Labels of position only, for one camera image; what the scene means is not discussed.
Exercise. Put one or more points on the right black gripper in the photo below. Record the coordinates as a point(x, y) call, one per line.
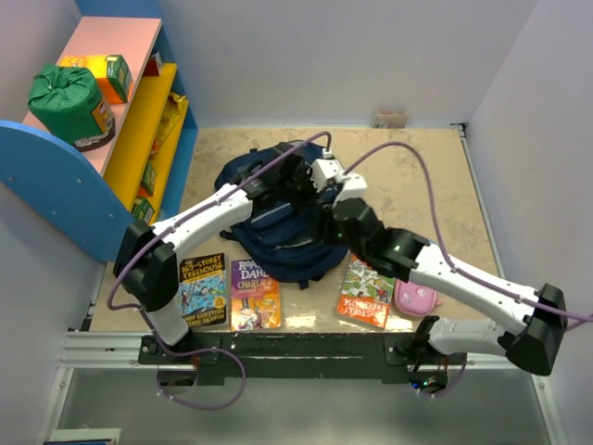
point(323, 223)

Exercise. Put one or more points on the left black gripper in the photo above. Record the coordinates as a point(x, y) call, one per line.
point(312, 196)

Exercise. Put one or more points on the navy blue school backpack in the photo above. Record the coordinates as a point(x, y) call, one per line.
point(280, 240)

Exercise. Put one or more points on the pink pencil case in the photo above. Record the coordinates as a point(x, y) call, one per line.
point(415, 300)

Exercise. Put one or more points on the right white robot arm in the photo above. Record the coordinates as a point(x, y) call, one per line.
point(523, 324)

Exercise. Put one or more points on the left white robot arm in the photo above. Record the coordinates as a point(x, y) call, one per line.
point(147, 265)

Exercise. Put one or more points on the yellow snack bag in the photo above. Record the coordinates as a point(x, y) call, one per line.
point(170, 116)

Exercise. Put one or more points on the orange 78-storey treehouse book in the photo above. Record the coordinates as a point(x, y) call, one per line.
point(365, 295)

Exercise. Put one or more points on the Roald Dahl Charlie book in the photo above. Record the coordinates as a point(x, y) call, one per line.
point(255, 298)

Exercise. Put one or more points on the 169-storey treehouse book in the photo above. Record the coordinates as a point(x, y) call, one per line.
point(202, 295)

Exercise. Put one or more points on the green box on lower shelf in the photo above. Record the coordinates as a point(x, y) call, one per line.
point(148, 181)

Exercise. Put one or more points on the small box on yellow shelf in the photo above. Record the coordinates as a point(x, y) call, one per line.
point(154, 65)

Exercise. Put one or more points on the blue pink yellow shelf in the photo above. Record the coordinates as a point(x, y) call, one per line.
point(84, 181)

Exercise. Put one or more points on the yellow green carton box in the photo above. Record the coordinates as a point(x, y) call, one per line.
point(111, 72)

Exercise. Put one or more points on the green wrapped round package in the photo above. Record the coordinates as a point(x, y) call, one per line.
point(71, 106)

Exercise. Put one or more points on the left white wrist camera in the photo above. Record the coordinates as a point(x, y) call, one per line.
point(326, 170)

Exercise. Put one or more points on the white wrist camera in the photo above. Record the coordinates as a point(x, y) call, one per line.
point(351, 185)
point(326, 170)

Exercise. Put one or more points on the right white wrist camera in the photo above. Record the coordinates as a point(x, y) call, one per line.
point(351, 185)

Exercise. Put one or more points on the small box at back wall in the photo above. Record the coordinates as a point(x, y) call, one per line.
point(390, 119)

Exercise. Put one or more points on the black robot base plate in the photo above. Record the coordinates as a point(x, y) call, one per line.
point(387, 357)

